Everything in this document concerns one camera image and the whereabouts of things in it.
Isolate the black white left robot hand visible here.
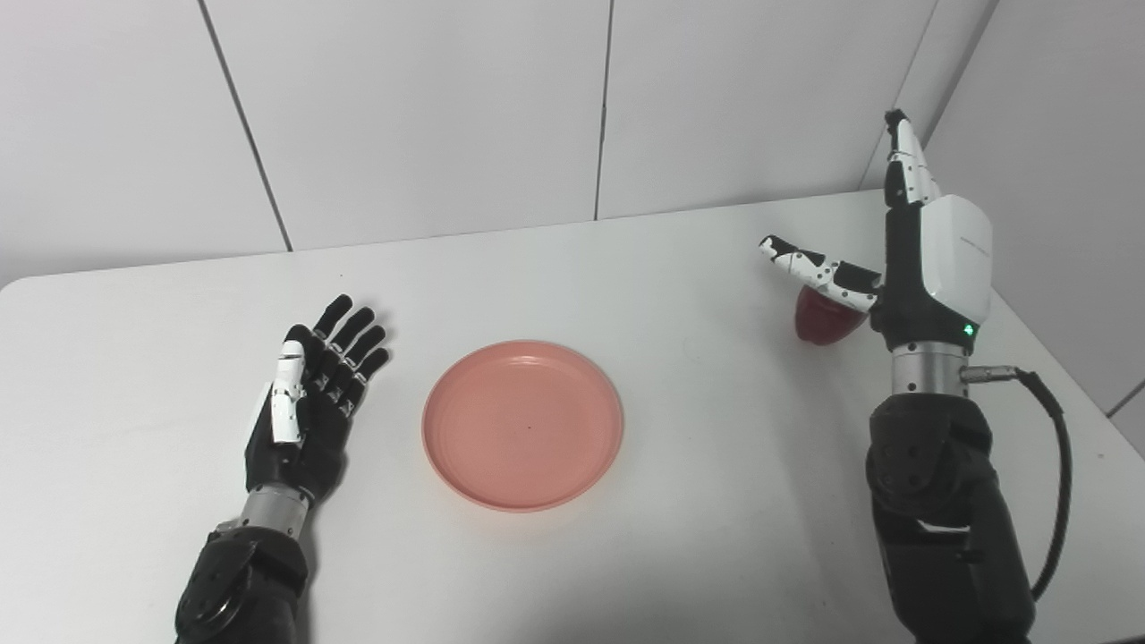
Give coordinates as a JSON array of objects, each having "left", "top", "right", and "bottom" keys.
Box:
[{"left": 244, "top": 293, "right": 393, "bottom": 506}]

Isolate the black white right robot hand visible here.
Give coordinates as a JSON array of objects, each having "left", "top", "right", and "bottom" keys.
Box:
[{"left": 759, "top": 109, "right": 994, "bottom": 352}]

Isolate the pink round plate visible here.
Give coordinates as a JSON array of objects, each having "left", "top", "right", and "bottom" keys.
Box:
[{"left": 421, "top": 339, "right": 625, "bottom": 513}]

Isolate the red apple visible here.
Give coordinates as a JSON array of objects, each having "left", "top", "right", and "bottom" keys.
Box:
[{"left": 794, "top": 284, "right": 869, "bottom": 346}]

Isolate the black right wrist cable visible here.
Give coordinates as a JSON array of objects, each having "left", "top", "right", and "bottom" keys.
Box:
[{"left": 962, "top": 364, "right": 1074, "bottom": 602}]

